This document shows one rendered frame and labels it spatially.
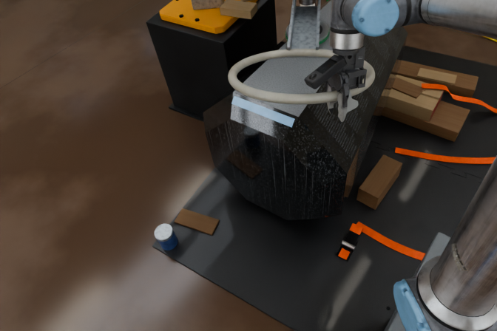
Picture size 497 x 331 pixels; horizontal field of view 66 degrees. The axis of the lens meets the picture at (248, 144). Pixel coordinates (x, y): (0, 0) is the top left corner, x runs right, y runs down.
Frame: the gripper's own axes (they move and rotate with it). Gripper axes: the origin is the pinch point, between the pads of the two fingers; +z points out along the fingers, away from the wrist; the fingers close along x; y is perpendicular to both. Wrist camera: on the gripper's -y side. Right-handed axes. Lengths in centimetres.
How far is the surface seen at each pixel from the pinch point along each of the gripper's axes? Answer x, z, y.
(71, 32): 342, 37, -93
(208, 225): 78, 99, -28
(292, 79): 61, 12, 16
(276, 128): 44, 26, 0
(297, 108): 43.9, 18.4, 10.1
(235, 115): 61, 24, -12
